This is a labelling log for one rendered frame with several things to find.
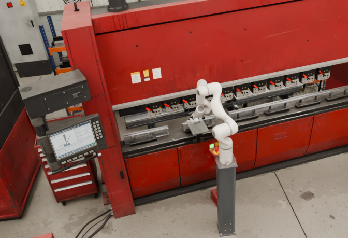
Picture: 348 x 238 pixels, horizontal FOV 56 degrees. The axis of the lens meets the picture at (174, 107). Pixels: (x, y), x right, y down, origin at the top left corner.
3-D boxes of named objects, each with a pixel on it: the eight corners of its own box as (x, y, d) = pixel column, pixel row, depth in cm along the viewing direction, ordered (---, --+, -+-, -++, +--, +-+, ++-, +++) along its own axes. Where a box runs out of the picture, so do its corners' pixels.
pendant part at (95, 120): (59, 167, 280) (46, 134, 261) (56, 159, 289) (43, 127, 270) (107, 147, 297) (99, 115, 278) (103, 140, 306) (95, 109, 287)
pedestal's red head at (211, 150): (215, 166, 347) (215, 153, 337) (208, 157, 359) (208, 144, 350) (232, 159, 352) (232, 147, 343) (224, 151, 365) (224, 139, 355)
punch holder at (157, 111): (148, 117, 344) (146, 103, 335) (147, 113, 351) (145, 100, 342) (162, 114, 347) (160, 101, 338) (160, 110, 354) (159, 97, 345)
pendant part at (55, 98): (54, 181, 286) (20, 99, 241) (48, 165, 305) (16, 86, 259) (107, 158, 305) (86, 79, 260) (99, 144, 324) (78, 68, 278)
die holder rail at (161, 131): (125, 144, 357) (124, 137, 352) (124, 141, 362) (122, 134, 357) (169, 134, 365) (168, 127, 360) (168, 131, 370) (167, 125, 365)
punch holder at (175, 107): (167, 113, 347) (165, 100, 338) (164, 109, 354) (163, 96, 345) (180, 110, 350) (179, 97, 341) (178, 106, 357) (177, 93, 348)
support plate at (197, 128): (192, 135, 341) (192, 134, 341) (186, 121, 363) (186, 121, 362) (209, 131, 344) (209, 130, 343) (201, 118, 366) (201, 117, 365)
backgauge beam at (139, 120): (127, 129, 379) (125, 122, 373) (125, 123, 390) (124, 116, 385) (304, 91, 415) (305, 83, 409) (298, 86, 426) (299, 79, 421)
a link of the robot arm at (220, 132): (235, 147, 290) (235, 125, 277) (216, 153, 285) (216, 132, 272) (228, 139, 299) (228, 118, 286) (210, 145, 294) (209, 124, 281)
